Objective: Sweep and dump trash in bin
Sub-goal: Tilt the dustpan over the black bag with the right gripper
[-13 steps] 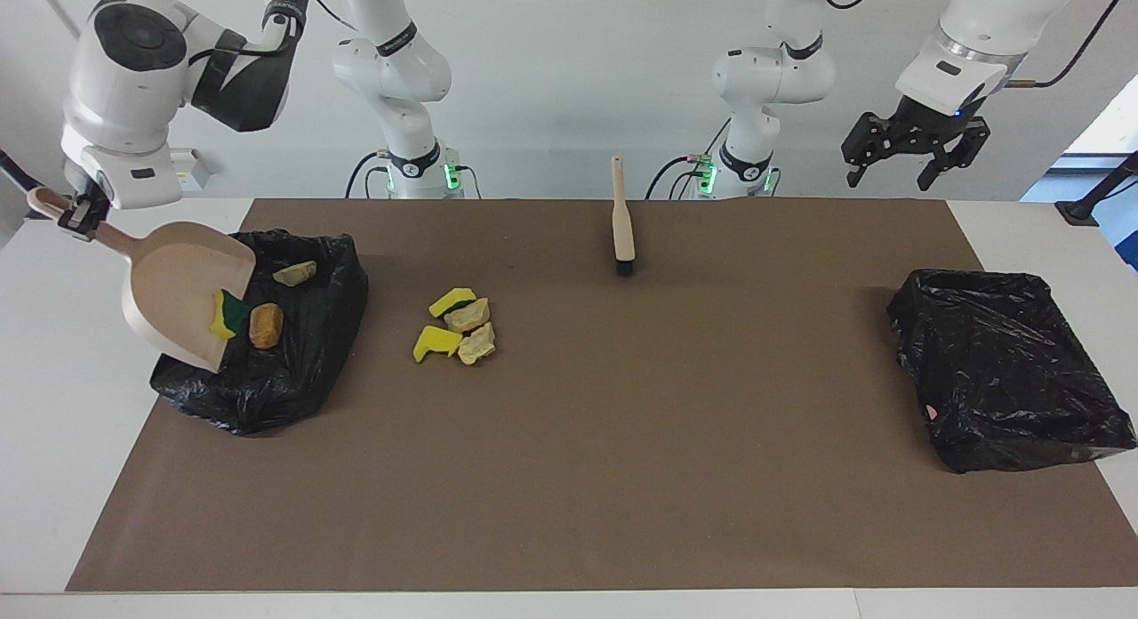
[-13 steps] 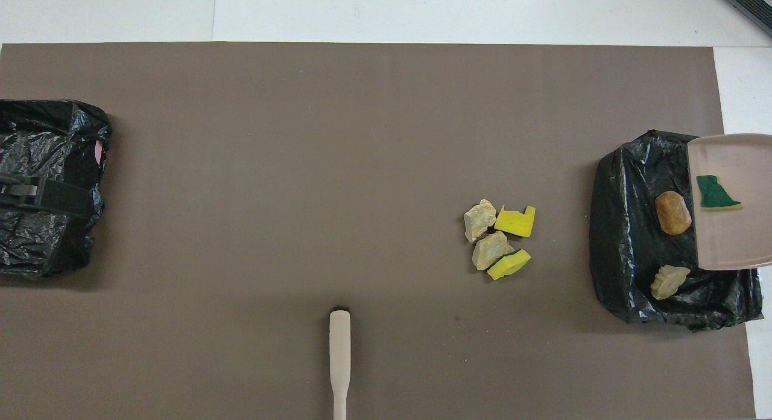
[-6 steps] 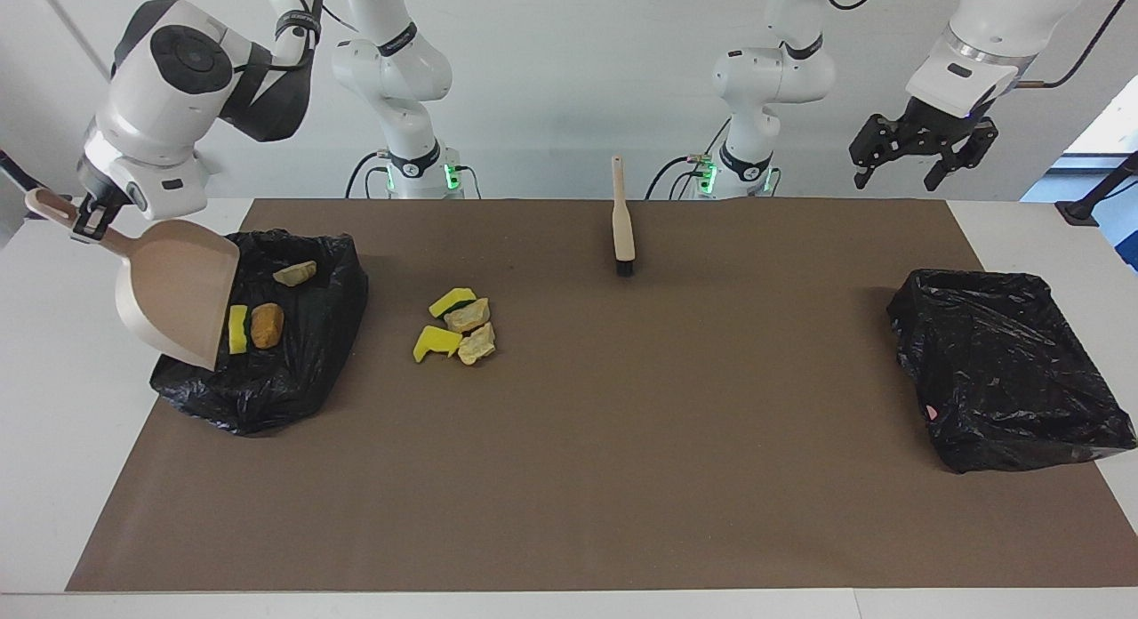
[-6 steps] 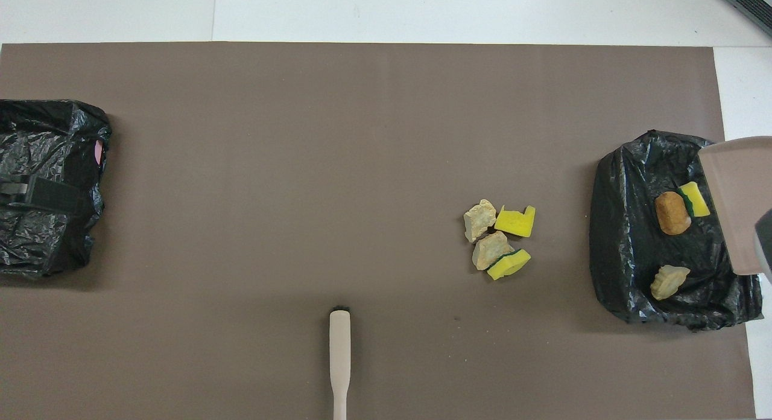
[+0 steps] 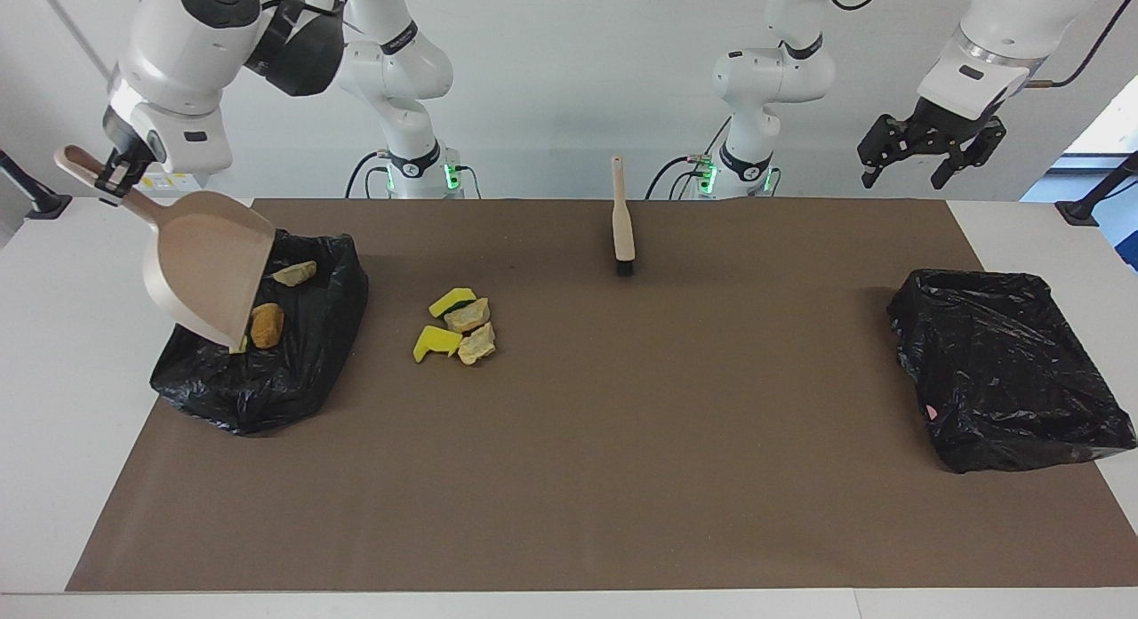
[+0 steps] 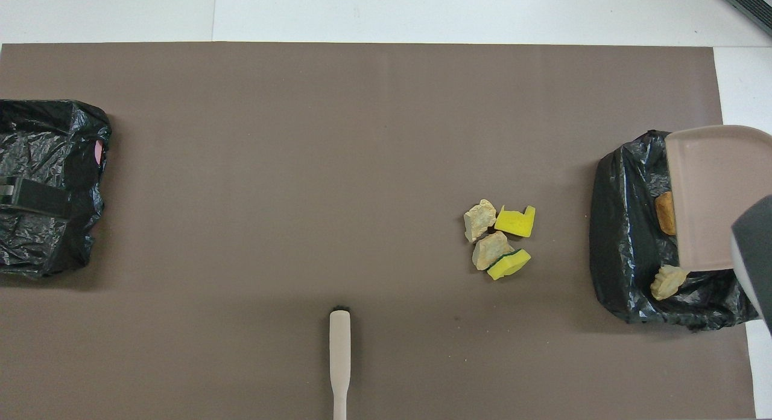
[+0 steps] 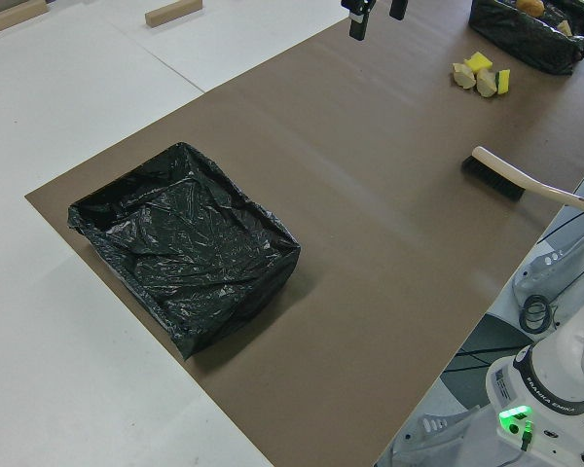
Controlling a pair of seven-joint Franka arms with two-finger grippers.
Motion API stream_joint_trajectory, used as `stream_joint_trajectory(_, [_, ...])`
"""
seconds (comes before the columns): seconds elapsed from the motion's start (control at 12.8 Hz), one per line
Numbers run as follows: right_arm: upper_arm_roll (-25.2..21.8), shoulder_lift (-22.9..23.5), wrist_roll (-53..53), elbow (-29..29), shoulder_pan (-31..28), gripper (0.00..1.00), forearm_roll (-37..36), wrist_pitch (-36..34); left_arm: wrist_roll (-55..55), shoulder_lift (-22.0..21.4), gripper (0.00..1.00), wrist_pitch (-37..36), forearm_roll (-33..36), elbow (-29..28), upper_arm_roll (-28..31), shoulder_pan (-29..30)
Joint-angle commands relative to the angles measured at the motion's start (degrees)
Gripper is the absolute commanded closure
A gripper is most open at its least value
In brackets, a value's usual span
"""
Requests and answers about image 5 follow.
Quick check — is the beige hand brush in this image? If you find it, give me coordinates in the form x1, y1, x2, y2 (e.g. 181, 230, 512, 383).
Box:
611, 155, 636, 277

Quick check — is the black base cable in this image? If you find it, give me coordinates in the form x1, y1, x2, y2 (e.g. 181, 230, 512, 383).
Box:
345, 152, 392, 199
646, 117, 732, 200

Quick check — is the black bin bag pink mark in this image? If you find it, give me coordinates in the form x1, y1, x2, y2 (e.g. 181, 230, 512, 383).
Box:
886, 268, 1138, 475

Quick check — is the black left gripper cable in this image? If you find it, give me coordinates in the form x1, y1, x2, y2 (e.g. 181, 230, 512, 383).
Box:
822, 0, 1117, 89

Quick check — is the beige plastic dustpan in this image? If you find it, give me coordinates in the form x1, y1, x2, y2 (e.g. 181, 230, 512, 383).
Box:
53, 145, 276, 354

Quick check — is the yellow notched sponge piece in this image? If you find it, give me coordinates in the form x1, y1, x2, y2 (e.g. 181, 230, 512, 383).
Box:
413, 325, 463, 365

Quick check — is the beige foam chunk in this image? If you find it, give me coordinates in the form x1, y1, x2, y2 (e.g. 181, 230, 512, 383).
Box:
444, 297, 492, 334
457, 322, 497, 366

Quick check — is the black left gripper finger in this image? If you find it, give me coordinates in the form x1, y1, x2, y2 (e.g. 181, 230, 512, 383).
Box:
931, 117, 1007, 190
858, 114, 926, 189

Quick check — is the yellow green sponge wedge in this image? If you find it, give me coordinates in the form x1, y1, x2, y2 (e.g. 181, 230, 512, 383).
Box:
429, 286, 478, 319

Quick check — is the white wall socket box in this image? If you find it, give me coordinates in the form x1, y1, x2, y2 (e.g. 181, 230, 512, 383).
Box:
133, 167, 212, 193

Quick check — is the brown table mat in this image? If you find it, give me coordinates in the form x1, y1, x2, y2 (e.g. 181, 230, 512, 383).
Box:
65, 198, 1138, 593

